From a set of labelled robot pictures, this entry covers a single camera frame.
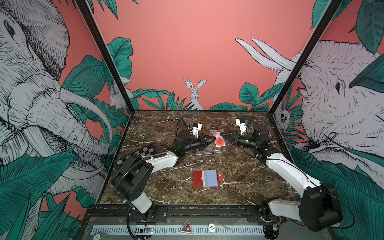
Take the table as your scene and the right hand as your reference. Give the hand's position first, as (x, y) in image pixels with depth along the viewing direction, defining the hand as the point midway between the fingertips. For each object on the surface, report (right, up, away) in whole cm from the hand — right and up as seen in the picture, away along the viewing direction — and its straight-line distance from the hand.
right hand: (221, 135), depth 75 cm
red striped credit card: (-1, -3, +3) cm, 5 cm away
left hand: (-2, -1, 0) cm, 2 cm away
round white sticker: (-6, -44, -5) cm, 45 cm away
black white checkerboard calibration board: (-45, -11, +18) cm, 50 cm away
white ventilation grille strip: (-24, -45, -5) cm, 51 cm away
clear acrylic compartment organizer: (-2, -11, +24) cm, 26 cm away
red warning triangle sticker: (-17, -44, -5) cm, 47 cm away
